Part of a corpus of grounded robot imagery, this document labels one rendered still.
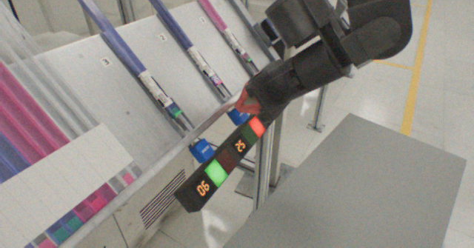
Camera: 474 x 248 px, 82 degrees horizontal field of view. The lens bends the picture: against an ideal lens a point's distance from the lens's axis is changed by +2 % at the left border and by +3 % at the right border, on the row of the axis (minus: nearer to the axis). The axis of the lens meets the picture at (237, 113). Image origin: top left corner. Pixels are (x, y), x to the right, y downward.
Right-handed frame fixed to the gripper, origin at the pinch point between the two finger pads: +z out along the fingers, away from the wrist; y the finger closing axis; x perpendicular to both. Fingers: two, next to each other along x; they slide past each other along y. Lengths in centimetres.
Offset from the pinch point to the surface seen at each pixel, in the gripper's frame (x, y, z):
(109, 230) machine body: 11, 16, 55
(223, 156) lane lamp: 4.8, 7.4, 2.9
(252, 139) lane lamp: 6.7, -0.4, 2.8
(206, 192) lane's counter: 6.8, 14.0, 2.9
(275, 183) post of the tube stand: 46, -43, 52
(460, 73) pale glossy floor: 97, -216, -1
